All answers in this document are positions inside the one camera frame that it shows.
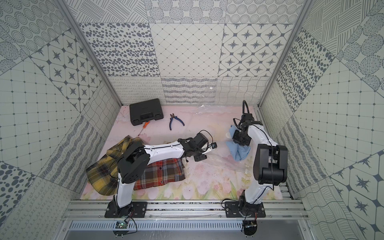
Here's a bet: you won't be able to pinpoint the light blue shirt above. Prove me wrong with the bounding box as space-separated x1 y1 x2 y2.
226 140 251 162

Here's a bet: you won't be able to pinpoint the clear plastic vacuum bag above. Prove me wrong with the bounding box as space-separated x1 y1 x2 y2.
158 104 256 175

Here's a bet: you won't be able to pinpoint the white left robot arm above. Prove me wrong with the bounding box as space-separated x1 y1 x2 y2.
114 139 217 209

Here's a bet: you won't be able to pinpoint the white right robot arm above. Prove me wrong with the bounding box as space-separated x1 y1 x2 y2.
233 121 288 205

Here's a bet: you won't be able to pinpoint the red plaid folded shirt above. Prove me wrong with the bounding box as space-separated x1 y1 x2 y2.
134 159 186 191

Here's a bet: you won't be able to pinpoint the yellow plaid shirt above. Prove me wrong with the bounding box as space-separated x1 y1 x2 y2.
86 136 143 196

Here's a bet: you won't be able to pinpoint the black plastic tool case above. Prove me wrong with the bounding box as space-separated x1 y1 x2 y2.
129 99 164 126

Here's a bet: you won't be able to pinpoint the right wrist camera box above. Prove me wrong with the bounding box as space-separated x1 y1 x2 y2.
241 113 255 123

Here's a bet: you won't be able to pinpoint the blue handled pliers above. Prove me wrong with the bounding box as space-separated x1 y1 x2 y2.
168 113 186 131

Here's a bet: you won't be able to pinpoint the orange handled screwdriver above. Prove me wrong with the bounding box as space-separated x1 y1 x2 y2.
138 121 150 136

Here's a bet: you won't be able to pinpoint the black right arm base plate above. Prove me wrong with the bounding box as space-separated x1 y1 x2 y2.
224 201 266 218

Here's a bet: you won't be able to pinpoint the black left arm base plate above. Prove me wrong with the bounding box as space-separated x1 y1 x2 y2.
105 200 148 219

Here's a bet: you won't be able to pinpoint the aluminium mounting rail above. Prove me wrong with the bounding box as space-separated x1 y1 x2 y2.
62 200 309 221

